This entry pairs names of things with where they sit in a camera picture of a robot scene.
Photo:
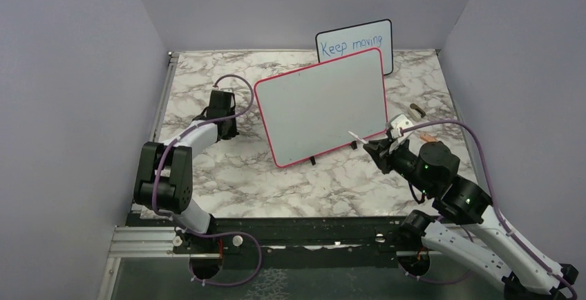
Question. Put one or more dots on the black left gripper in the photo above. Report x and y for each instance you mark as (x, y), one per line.
(233, 130)

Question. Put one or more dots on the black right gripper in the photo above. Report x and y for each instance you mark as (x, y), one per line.
(379, 150)

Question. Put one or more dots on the red capped white marker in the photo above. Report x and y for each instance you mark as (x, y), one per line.
(357, 138)

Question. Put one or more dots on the red framed whiteboard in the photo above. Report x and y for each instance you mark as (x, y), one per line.
(315, 109)

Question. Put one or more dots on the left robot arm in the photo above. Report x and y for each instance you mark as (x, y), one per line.
(164, 181)

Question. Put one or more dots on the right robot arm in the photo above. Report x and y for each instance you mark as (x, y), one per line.
(467, 215)

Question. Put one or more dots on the small whiteboard eraser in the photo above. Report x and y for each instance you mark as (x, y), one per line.
(416, 112)

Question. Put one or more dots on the black framed written whiteboard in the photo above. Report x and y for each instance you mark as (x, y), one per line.
(338, 42)

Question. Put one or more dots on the orange rubber piece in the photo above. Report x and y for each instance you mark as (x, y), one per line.
(428, 137)

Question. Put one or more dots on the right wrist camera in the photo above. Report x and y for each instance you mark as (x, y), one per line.
(396, 126)

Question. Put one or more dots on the black aluminium base frame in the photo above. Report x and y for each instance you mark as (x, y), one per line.
(298, 258)

